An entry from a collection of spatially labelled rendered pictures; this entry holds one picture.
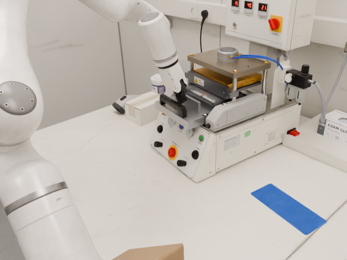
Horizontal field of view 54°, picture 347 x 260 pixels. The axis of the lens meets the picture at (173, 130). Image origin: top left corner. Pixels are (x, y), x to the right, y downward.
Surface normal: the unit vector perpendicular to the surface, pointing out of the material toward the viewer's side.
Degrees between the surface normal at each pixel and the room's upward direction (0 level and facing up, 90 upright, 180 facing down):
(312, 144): 0
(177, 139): 65
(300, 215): 0
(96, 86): 90
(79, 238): 55
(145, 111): 89
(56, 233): 47
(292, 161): 0
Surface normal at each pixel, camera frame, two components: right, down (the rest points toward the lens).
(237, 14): -0.83, 0.29
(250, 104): 0.55, 0.39
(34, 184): 0.40, -0.34
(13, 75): 0.41, -0.76
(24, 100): 0.71, -0.36
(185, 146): -0.77, -0.11
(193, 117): -0.04, -0.88
